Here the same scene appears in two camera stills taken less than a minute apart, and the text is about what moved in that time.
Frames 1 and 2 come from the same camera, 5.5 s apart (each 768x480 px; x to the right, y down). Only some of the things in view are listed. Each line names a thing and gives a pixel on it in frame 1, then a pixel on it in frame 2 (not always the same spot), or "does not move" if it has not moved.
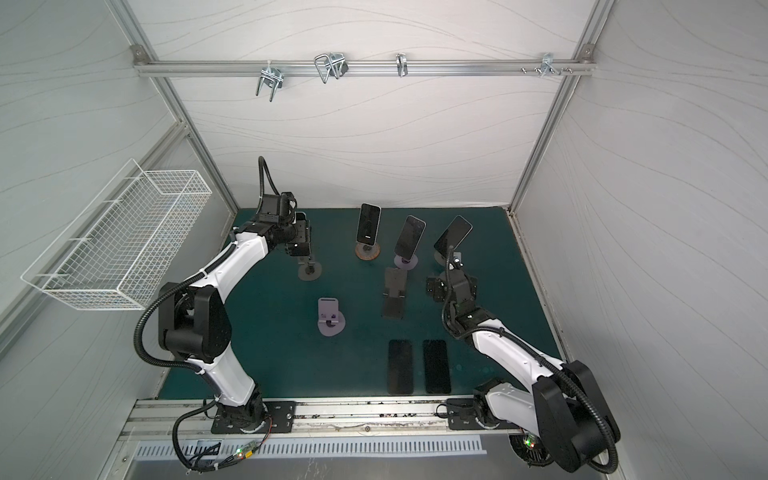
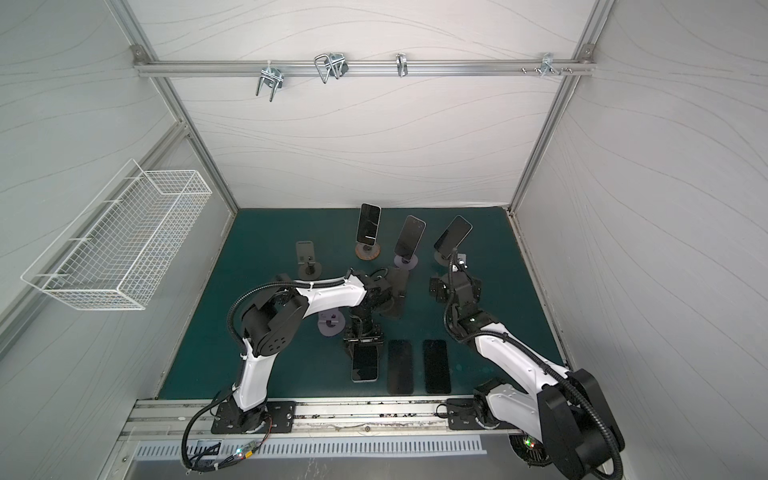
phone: [400, 367] does not move
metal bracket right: [548, 63] does not move
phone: [436, 366] does not move
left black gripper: [303, 230] to [377, 337]
